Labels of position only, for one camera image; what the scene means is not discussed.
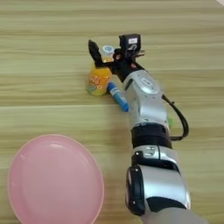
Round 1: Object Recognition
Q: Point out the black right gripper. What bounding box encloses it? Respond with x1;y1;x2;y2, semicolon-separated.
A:
87;38;146;83

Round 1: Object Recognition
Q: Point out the orange juice bottle white cap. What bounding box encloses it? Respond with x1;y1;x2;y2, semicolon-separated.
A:
86;44;116;97

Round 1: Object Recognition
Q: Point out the pink round plate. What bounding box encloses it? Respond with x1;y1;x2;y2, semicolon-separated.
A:
7;133;105;224

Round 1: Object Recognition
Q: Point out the small black box white label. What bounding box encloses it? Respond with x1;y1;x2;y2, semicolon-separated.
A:
118;32;142;56

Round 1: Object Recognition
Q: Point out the blue glue stick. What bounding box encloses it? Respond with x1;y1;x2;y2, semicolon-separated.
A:
106;81;130;113

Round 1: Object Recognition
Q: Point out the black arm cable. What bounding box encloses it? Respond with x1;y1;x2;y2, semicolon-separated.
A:
161;94;190;142

